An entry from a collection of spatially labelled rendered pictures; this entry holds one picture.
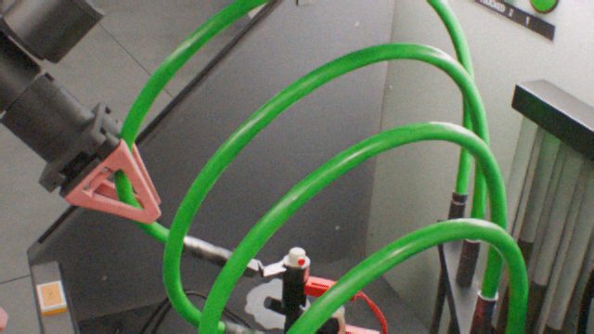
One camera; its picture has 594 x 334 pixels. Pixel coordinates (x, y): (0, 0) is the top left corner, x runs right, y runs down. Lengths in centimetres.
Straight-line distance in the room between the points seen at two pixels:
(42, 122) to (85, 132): 4
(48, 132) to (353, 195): 67
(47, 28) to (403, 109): 61
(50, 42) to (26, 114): 6
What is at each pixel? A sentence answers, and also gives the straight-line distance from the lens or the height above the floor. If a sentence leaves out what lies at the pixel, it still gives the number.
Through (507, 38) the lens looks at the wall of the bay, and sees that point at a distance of 88.
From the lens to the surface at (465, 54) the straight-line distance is 75.
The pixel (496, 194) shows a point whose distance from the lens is 62.
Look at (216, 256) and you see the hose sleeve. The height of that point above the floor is 115.
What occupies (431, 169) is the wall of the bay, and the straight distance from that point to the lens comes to 104.
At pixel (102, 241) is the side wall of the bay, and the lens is 108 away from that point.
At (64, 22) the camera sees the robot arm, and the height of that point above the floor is 139.
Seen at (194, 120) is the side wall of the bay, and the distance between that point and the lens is 101.
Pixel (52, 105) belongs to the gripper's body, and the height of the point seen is 132.
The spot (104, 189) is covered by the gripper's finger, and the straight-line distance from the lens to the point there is 68.
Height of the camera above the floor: 159
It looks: 30 degrees down
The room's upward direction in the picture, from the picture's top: 3 degrees clockwise
